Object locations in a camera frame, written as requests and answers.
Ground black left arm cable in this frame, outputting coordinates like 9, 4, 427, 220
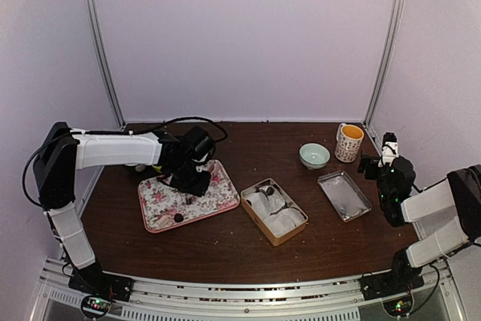
22, 116, 228, 205

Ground pink floral serving tray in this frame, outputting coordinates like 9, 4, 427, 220
138, 159, 241, 234

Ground white chocolate piece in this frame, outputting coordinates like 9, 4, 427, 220
156, 215, 170, 229

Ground right circuit board with leds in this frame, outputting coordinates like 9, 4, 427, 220
383, 296, 414, 318

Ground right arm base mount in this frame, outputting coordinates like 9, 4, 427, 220
359, 250, 424, 301

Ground right side aluminium base rail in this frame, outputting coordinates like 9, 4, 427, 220
362, 122, 467, 299

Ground aluminium corner post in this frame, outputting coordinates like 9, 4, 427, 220
363, 0, 405, 129
85, 0, 126, 129

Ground pink metal tongs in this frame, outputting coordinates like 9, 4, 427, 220
186, 195, 196, 205

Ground light blue ceramic bowl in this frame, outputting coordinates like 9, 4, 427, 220
298, 143, 331, 170

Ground white floral mug yellow inside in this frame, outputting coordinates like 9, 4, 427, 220
334, 123, 365, 163

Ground bear print tin lid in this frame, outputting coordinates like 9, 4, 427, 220
317, 171, 373, 223

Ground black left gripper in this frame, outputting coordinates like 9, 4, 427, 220
168, 159, 211, 196

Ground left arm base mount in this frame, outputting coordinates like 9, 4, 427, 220
68, 260, 134, 302

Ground circuit board with leds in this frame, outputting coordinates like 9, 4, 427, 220
80, 295, 112, 319
383, 296, 414, 318

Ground front aluminium frame rail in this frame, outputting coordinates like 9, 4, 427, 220
29, 260, 463, 321

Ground right rear aluminium corner post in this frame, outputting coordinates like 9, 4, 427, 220
363, 0, 405, 129

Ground left circuit board with leds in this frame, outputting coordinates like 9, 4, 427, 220
80, 295, 112, 319

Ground tan tin box paper cups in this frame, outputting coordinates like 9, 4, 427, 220
240, 178, 309, 247

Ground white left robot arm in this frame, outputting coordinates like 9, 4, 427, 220
32, 122, 216, 294

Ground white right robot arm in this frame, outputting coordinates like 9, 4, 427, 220
358, 155, 480, 292

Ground lime green plastic bowl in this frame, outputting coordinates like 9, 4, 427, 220
152, 165, 162, 173

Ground left rear aluminium corner post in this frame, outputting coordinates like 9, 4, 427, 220
85, 0, 126, 129

